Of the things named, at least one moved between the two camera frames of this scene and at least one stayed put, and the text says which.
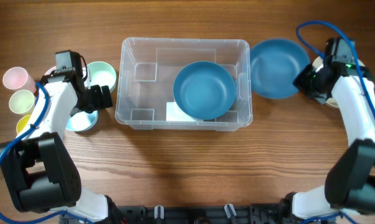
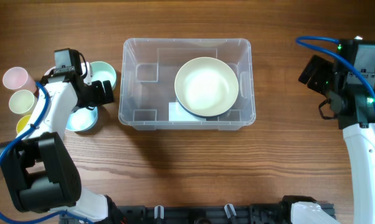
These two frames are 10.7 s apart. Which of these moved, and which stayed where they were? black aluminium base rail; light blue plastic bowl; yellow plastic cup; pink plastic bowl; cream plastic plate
Moved: cream plastic plate
Stayed: black aluminium base rail; yellow plastic cup; pink plastic bowl; light blue plastic bowl
